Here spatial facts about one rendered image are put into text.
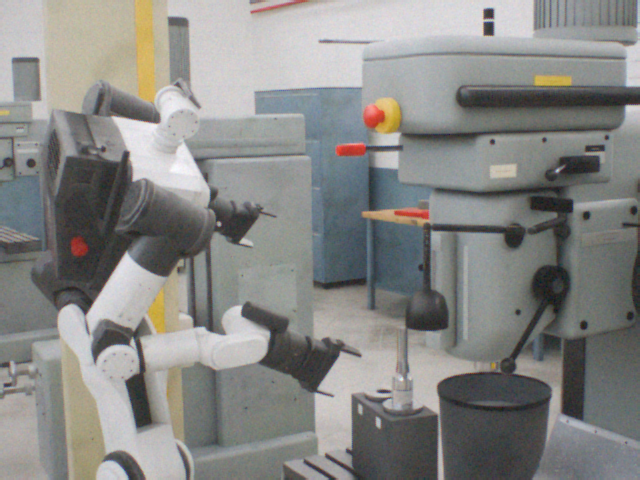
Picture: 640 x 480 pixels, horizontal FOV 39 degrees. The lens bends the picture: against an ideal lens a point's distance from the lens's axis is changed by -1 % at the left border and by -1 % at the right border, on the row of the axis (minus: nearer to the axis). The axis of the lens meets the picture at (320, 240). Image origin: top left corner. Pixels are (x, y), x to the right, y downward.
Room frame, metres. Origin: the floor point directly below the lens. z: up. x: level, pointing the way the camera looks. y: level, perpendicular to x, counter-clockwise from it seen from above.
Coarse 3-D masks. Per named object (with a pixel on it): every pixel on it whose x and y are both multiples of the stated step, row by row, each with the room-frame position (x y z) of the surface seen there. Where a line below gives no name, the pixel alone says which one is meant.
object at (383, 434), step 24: (360, 408) 2.03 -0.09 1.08; (384, 408) 1.95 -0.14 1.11; (408, 408) 1.93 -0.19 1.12; (360, 432) 2.04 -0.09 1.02; (384, 432) 1.91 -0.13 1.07; (408, 432) 1.90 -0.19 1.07; (432, 432) 1.92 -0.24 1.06; (360, 456) 2.04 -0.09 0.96; (384, 456) 1.91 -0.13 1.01; (408, 456) 1.90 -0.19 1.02; (432, 456) 1.92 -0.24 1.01
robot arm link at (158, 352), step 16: (144, 336) 1.69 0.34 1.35; (160, 336) 1.69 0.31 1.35; (176, 336) 1.69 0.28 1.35; (192, 336) 1.70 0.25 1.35; (144, 352) 1.66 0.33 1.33; (160, 352) 1.67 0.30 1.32; (176, 352) 1.68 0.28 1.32; (192, 352) 1.69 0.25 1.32; (144, 368) 1.66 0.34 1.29; (160, 368) 1.67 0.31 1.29
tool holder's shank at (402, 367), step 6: (402, 330) 1.95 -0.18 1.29; (402, 336) 1.95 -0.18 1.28; (402, 342) 1.95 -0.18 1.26; (402, 348) 1.95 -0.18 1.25; (402, 354) 1.95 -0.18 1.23; (402, 360) 1.95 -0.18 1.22; (396, 366) 1.96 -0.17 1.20; (402, 366) 1.95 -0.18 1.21; (408, 366) 1.96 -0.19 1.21; (396, 372) 1.96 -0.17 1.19; (402, 372) 1.95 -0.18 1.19; (408, 372) 1.95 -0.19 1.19
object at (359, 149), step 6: (348, 144) 1.63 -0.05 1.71; (354, 144) 1.63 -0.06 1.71; (360, 144) 1.64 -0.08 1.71; (336, 150) 1.62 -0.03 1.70; (342, 150) 1.61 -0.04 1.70; (348, 150) 1.62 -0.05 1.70; (354, 150) 1.62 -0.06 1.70; (360, 150) 1.63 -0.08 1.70; (366, 150) 1.64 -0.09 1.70; (372, 150) 1.65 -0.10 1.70; (378, 150) 1.66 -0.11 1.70; (384, 150) 1.67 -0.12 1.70; (390, 150) 1.67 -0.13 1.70; (396, 150) 1.68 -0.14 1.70; (402, 150) 1.69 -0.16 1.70
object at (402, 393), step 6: (396, 384) 1.95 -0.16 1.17; (402, 384) 1.94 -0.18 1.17; (408, 384) 1.94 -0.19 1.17; (396, 390) 1.95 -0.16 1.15; (402, 390) 1.94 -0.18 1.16; (408, 390) 1.94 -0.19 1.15; (396, 396) 1.95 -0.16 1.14; (402, 396) 1.94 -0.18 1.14; (408, 396) 1.94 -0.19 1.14; (396, 402) 1.95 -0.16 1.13; (402, 402) 1.94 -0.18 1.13; (408, 402) 1.94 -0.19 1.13
